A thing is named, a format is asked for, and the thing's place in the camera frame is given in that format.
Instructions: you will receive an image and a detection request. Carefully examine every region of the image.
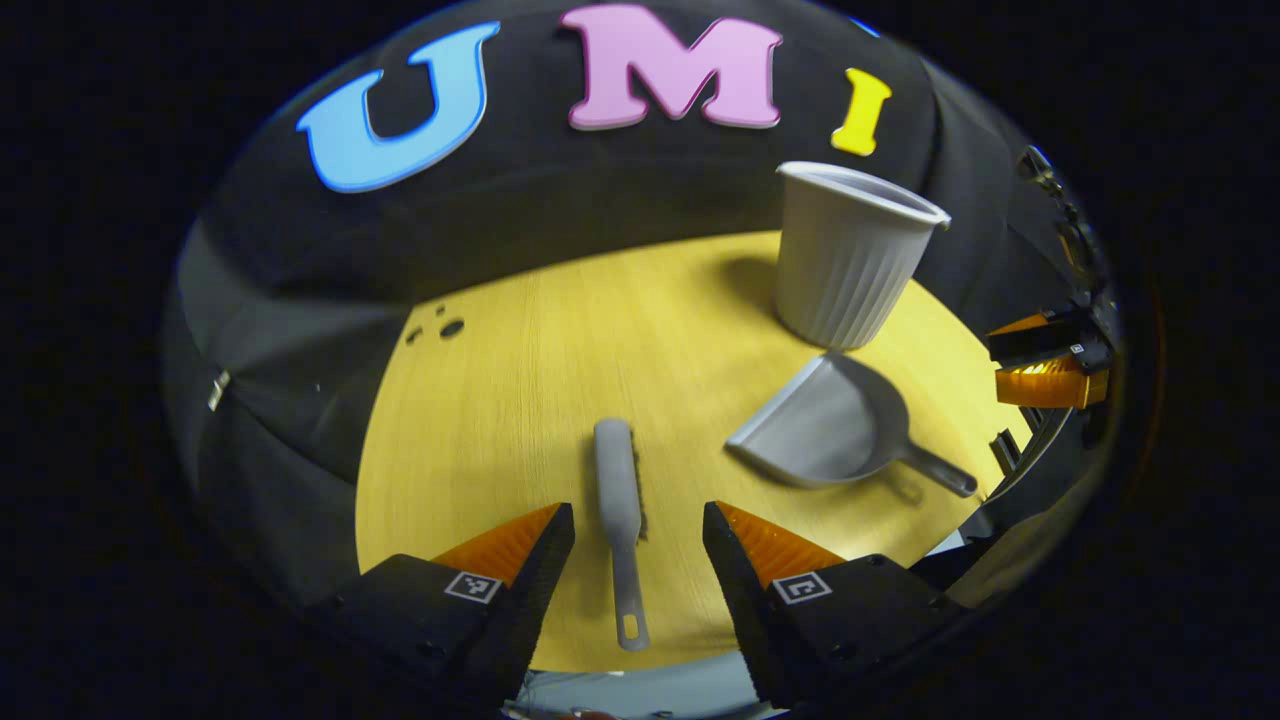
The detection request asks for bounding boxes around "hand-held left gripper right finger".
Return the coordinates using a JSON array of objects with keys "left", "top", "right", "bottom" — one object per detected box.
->
[{"left": 702, "top": 499, "right": 978, "bottom": 711}]

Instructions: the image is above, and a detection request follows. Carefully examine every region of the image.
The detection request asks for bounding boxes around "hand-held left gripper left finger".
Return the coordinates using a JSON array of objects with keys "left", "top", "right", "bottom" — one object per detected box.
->
[{"left": 305, "top": 502, "right": 577, "bottom": 709}]

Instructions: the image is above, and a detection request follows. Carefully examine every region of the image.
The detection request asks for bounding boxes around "small grey broom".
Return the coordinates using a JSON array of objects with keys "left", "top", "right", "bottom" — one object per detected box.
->
[{"left": 593, "top": 417, "right": 652, "bottom": 654}]

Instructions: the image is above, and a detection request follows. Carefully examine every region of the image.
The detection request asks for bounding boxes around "grey dustpan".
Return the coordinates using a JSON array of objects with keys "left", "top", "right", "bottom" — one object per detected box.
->
[{"left": 725, "top": 352, "right": 980, "bottom": 500}]

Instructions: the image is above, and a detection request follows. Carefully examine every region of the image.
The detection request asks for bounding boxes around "grey ribbed garbage bin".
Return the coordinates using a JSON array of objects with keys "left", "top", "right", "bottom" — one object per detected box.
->
[{"left": 774, "top": 161, "right": 952, "bottom": 352}]

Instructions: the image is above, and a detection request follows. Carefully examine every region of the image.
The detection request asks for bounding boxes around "yellow wooden desktop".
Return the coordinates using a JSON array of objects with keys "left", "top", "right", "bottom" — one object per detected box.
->
[{"left": 355, "top": 231, "right": 1031, "bottom": 674}]

